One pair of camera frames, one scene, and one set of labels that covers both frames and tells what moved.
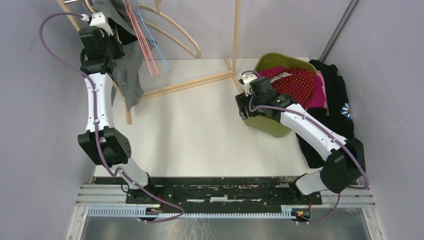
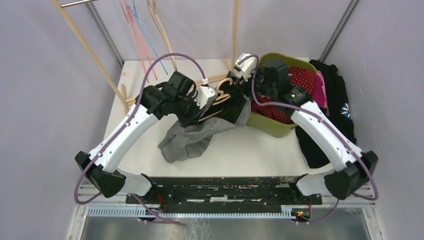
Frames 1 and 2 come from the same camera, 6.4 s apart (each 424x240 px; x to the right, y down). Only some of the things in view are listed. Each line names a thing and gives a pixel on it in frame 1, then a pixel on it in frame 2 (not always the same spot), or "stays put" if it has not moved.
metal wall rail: (338, 29) stays put
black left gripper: (119, 52) to (192, 119)
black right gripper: (242, 100) to (259, 72)
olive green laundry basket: (263, 124) stays put
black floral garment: (340, 119) stays put
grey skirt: (126, 68) to (185, 141)
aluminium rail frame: (110, 201) stays put
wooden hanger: (157, 9) to (152, 9)
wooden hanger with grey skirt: (89, 6) to (226, 104)
